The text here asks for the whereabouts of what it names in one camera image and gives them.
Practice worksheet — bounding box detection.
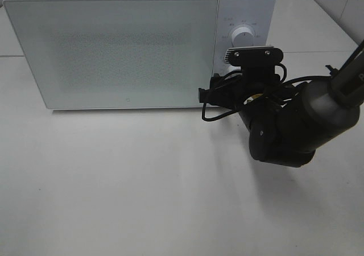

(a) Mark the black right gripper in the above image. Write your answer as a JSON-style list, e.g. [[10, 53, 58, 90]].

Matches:
[[198, 66, 280, 110]]

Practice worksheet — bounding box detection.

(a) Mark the white microwave door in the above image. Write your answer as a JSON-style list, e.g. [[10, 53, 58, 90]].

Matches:
[[5, 0, 218, 110]]

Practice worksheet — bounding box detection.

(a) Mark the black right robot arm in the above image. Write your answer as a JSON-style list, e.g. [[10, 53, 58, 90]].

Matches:
[[198, 45, 363, 168]]

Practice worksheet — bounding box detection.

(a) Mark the white upper power knob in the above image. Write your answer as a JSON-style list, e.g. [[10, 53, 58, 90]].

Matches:
[[230, 25, 255, 47]]

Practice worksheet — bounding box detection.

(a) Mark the white microwave oven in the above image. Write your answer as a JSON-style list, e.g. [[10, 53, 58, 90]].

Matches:
[[3, 0, 276, 111]]

